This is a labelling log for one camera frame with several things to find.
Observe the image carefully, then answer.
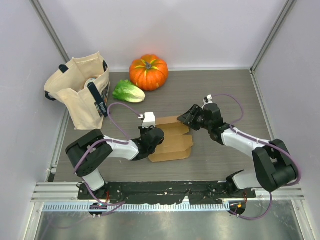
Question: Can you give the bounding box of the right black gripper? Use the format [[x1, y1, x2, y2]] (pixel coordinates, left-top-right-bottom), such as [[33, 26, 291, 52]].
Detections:
[[177, 104, 212, 131]]

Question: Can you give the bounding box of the brown cardboard paper box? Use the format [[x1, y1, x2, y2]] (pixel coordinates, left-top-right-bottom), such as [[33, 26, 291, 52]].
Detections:
[[148, 116, 194, 163]]

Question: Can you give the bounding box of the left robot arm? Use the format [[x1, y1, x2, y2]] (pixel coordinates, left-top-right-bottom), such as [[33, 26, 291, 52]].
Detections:
[[65, 126, 165, 200]]

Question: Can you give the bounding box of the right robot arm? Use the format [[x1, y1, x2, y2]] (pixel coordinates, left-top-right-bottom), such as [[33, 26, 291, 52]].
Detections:
[[177, 103, 299, 198]]

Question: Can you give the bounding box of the orange pumpkin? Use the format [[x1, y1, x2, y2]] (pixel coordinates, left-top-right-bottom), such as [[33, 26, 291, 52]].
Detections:
[[129, 54, 169, 91]]

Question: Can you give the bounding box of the green lettuce head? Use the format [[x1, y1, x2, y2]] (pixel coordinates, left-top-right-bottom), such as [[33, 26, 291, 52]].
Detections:
[[112, 79, 146, 103]]

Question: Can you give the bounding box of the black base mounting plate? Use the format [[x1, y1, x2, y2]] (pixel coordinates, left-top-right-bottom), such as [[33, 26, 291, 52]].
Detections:
[[93, 181, 256, 205]]

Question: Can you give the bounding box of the beige canvas tote bag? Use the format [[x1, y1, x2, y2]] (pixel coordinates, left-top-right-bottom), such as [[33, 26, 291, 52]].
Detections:
[[44, 52, 110, 130]]

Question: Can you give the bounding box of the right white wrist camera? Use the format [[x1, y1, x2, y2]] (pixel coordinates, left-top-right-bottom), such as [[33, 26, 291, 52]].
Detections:
[[203, 94, 213, 106]]

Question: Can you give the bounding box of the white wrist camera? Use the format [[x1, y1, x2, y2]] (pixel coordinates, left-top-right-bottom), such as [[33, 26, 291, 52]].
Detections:
[[138, 112, 156, 129], [203, 94, 213, 106]]

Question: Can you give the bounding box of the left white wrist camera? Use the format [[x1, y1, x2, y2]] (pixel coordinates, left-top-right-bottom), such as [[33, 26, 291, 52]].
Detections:
[[138, 112, 156, 129]]

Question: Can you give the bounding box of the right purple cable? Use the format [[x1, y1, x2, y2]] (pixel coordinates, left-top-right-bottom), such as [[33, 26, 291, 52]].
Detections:
[[211, 93, 303, 221]]

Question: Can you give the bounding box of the purple cable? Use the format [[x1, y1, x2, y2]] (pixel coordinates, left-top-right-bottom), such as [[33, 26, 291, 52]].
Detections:
[[211, 93, 303, 221], [73, 102, 143, 218]]

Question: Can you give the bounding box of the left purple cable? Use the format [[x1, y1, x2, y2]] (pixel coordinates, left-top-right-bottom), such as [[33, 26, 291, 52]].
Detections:
[[73, 102, 143, 218]]

